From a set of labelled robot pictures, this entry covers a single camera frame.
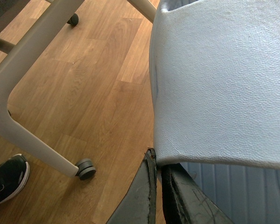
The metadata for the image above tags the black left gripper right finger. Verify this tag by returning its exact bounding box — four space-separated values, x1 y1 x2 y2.
161 163 233 224

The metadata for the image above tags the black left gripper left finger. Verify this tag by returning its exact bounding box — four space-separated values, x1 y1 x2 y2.
107 148 157 224

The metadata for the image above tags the grey chair caster wheel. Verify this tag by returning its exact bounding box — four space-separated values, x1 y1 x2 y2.
75 158 96 181

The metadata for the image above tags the far black caster wheel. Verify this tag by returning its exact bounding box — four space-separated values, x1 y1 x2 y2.
67 14 79 27

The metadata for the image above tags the grey office chair base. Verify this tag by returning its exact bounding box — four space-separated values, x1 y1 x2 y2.
0 0 157 178

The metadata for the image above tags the black white sneaker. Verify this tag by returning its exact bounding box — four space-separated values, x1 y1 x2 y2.
0 154 30 205

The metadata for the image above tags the light blue slide sandal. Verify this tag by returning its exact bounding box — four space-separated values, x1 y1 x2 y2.
149 0 280 224

